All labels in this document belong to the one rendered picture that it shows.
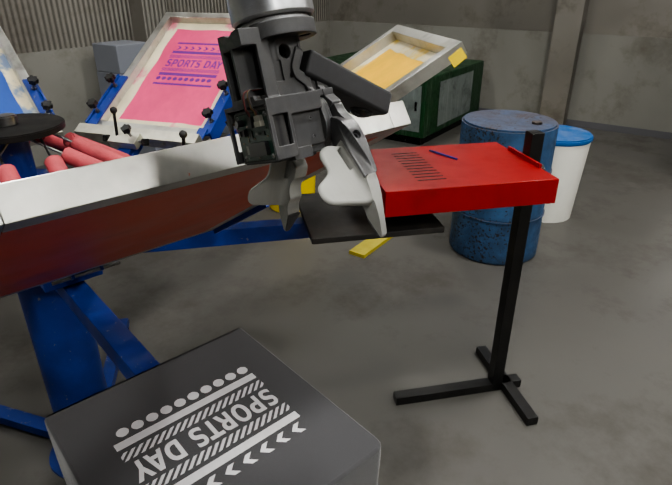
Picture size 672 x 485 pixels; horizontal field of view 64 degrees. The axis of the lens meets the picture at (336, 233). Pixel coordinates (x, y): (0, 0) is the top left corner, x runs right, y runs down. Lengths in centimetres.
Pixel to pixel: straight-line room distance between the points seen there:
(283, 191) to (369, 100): 13
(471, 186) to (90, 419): 127
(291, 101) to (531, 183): 151
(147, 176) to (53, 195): 9
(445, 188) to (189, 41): 156
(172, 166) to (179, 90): 197
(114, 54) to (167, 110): 308
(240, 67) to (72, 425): 87
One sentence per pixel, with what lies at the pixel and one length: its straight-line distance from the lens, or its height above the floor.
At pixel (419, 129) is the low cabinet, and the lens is 612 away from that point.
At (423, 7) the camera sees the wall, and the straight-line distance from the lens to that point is 810.
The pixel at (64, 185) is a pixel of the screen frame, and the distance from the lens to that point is 58.
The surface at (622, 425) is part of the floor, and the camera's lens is 271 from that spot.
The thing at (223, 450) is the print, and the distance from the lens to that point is 106.
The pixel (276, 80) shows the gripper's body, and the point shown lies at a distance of 49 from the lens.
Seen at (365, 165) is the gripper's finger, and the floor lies 157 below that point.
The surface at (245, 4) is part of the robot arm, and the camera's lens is 49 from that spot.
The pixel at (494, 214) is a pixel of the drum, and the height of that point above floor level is 36.
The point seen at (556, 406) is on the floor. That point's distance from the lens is 269.
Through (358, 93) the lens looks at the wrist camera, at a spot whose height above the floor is 162.
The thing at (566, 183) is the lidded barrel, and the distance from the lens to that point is 436.
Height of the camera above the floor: 172
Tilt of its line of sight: 26 degrees down
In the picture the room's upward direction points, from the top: straight up
